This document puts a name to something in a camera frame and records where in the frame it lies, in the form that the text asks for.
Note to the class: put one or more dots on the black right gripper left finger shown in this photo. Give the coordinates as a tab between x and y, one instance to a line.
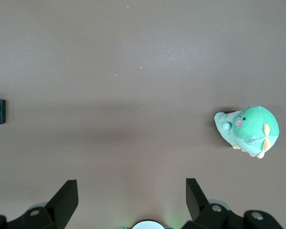
62	202

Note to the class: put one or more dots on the green plush dinosaur toy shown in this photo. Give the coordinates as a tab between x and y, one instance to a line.
252	126

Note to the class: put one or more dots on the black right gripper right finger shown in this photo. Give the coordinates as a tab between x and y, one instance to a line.
195	202

